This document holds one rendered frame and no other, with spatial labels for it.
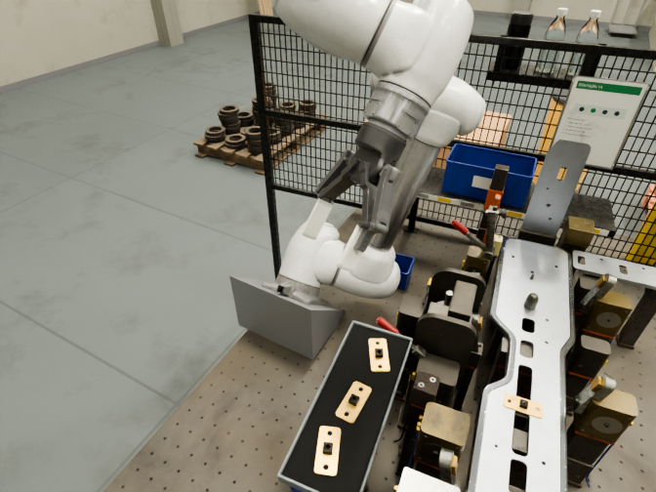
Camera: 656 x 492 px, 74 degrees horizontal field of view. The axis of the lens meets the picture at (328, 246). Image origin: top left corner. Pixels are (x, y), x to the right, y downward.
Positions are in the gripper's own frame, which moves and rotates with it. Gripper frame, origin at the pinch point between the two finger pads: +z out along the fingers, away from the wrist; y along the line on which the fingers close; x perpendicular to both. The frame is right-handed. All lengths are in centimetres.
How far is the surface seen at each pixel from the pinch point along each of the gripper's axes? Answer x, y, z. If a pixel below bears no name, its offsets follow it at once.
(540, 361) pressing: 72, 2, 8
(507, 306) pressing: 75, -15, 1
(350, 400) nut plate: 18.1, 3.5, 25.4
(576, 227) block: 103, -26, -31
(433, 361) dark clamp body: 42.8, -3.5, 17.1
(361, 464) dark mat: 17.1, 13.6, 30.5
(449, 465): 33.8, 17.4, 26.6
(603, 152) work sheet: 113, -39, -60
